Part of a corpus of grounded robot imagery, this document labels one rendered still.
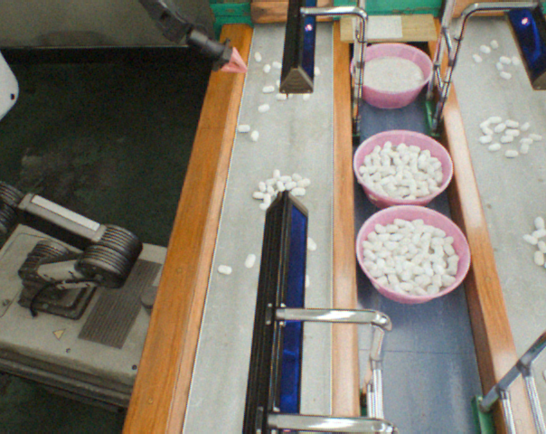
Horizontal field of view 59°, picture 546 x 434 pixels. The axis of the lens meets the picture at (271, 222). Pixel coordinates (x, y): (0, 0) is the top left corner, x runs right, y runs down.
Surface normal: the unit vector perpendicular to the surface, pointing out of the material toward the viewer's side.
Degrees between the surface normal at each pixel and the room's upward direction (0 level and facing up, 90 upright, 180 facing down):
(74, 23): 90
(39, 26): 88
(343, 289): 0
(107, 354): 0
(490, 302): 0
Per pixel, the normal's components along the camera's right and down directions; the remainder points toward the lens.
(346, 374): -0.08, -0.60
